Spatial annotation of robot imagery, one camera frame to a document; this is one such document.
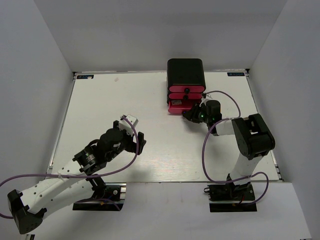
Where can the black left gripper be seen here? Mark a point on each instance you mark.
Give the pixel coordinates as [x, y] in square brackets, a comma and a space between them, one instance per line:
[131, 148]

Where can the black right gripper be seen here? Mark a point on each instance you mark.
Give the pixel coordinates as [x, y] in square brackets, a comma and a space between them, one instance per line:
[192, 115]

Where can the small white eraser box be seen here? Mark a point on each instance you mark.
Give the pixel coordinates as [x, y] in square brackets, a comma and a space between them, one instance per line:
[176, 102]

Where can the pink top drawer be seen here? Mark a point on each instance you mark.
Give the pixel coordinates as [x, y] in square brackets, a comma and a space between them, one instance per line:
[186, 89]

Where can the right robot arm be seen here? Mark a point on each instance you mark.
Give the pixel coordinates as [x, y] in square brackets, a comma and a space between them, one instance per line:
[253, 137]

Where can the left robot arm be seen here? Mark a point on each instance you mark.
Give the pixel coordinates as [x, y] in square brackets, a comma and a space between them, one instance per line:
[76, 181]

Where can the black drawer cabinet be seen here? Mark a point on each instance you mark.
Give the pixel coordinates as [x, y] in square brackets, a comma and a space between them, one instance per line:
[184, 71]

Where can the right dark table label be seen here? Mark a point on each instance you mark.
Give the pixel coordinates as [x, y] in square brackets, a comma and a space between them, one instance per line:
[235, 74]

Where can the dark table label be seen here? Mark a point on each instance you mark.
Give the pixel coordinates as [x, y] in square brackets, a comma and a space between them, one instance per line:
[235, 74]
[85, 77]

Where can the left dark table label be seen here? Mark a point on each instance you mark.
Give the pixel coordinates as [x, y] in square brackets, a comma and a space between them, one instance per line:
[85, 77]

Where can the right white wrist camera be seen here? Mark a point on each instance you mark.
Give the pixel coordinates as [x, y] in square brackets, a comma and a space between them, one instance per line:
[205, 98]

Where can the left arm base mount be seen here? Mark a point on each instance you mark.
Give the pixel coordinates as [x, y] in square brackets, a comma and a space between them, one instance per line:
[112, 199]

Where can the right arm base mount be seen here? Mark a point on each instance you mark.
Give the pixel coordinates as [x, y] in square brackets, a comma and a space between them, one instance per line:
[224, 199]

